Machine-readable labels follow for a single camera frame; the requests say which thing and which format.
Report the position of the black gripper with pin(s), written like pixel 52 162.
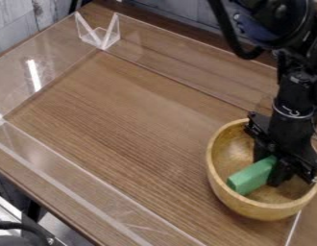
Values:
pixel 283 136

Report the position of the green rectangular block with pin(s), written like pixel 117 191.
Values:
pixel 253 176

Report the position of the brown wooden bowl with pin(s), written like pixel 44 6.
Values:
pixel 228 154

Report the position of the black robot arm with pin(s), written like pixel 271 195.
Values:
pixel 282 26

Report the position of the clear acrylic tray wall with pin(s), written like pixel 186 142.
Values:
pixel 91 205

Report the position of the clear acrylic corner bracket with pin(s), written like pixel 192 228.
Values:
pixel 99 37

